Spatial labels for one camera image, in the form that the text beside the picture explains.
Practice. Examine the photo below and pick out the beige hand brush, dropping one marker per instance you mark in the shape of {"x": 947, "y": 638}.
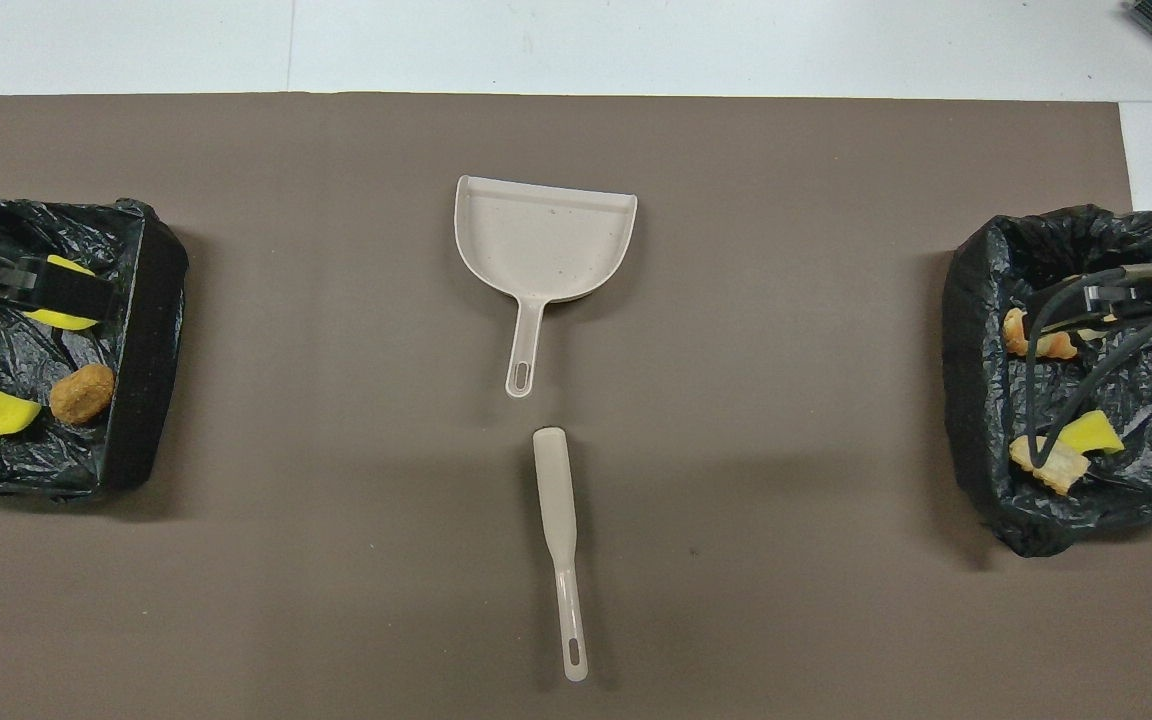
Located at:
{"x": 556, "y": 500}

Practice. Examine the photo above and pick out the brown toy bread loaf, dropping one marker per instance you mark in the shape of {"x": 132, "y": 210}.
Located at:
{"x": 82, "y": 393}

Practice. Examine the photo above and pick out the small yellow sponge piece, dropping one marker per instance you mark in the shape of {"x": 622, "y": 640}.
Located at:
{"x": 1096, "y": 433}

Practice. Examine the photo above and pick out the beige plastic dustpan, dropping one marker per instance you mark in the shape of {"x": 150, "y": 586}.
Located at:
{"x": 541, "y": 240}

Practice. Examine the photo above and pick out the large yellow sponge piece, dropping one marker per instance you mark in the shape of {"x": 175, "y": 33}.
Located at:
{"x": 61, "y": 320}

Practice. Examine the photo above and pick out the black bag-lined bin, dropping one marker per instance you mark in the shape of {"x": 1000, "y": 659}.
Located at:
{"x": 146, "y": 400}
{"x": 976, "y": 400}

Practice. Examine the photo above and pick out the brown paper table mat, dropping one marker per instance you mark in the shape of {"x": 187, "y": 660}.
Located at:
{"x": 286, "y": 600}

